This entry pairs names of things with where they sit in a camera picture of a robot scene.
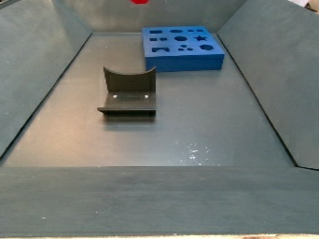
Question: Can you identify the blue foam shape-sorter block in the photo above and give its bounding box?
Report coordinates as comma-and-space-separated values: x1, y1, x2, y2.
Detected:
142, 26, 224, 72

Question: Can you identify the red hexagonal prism peg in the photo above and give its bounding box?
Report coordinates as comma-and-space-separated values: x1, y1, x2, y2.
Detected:
131, 0, 150, 5

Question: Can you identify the black curved cradle stand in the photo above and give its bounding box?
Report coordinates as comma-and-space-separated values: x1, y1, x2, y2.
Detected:
98, 68, 156, 115

